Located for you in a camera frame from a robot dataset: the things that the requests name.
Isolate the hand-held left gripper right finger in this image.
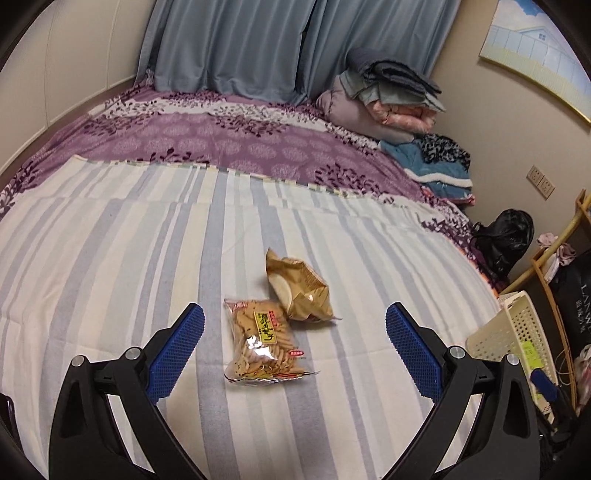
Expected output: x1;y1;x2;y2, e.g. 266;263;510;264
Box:
385;302;541;480

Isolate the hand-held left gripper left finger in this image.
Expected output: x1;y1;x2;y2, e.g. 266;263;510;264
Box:
48;302;206;480

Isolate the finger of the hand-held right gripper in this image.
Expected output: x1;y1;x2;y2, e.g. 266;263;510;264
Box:
530;368;571;416

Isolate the cream perforated plastic basket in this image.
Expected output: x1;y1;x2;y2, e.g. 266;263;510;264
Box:
465;292;561;425

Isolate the clear cracker packet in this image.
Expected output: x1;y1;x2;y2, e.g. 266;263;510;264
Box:
224;298;320;383

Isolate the small brown snack packet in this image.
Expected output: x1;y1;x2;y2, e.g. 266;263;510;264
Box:
265;248;342;324

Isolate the black tote bag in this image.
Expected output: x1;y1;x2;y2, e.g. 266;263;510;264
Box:
549;263;591;347

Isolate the striped blanket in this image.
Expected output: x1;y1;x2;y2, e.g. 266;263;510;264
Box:
0;156;506;480

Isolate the bamboo shelf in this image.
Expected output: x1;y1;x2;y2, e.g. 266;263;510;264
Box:
508;189;591;416

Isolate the black handbag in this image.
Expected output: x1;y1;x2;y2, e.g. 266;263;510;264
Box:
471;209;535;282

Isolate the pink cloth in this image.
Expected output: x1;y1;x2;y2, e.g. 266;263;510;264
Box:
536;232;578;268

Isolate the blue fleece blanket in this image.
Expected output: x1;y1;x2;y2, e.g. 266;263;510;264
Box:
379;138;476;204

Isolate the leopard print cloth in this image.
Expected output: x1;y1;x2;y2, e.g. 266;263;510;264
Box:
418;133;472;169

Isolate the purple floral bedsheet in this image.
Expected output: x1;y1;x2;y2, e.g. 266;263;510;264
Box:
0;80;502;287

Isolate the pink floral quilt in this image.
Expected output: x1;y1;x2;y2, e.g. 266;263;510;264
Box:
369;102;437;132

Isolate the mauve folded quilt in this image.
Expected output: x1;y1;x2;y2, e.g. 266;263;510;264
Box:
316;88;416;146

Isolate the pile of folded blankets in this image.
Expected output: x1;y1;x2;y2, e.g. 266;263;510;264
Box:
339;46;446;114

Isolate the blue grey curtain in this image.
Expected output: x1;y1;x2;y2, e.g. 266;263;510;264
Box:
136;0;462;107

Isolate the framed landscape picture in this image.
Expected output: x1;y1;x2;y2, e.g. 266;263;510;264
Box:
479;0;591;116

